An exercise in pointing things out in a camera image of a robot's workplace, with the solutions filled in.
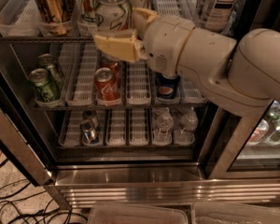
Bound green bottle behind glass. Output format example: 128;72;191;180
265;105;280;146

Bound clear plastic bin left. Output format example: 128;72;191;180
87;202;189;224

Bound green can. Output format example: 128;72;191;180
37;53;64;90
29;68;60;103

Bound green can rear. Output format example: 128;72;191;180
37;53;64;90

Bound water bottle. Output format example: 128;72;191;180
153;112;174;146
175;110;199;146

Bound red coca-cola can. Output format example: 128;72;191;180
98;55;122;88
94;67;120;101

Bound red coca-cola can front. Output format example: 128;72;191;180
94;67;120;101

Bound red coca-cola can rear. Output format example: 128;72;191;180
98;55;122;88

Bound water bottle left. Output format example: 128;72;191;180
153;112;174;146

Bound gold drink can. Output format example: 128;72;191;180
35;0;74;35

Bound water bottle right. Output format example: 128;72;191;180
175;110;199;146

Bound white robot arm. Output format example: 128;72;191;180
93;8;280;117

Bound red can behind glass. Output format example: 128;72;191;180
247;119;269;146

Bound white tea bottle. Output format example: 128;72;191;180
196;0;236;32

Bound black floor cables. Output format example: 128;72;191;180
0;158;89;224

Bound red bull can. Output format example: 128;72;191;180
82;109;99;128
80;119;99;146

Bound blue pepsi can front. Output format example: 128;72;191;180
156;73;180;99

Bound red bull can rear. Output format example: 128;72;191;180
82;109;99;128

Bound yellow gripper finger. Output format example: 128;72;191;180
92;29;147;63
132;7;161;39

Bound clear plastic bin right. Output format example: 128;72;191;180
191;202;280;224

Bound steel fridge cabinet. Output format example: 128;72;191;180
0;0;280;209

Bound clear plastic bin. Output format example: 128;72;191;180
87;202;189;224
191;202;280;224

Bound red bull can front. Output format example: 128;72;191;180
80;119;99;146

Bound green can front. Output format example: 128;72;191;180
29;68;60;103

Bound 7up can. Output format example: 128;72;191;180
77;0;96;25
94;0;133;31

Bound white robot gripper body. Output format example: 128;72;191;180
143;15;195;77

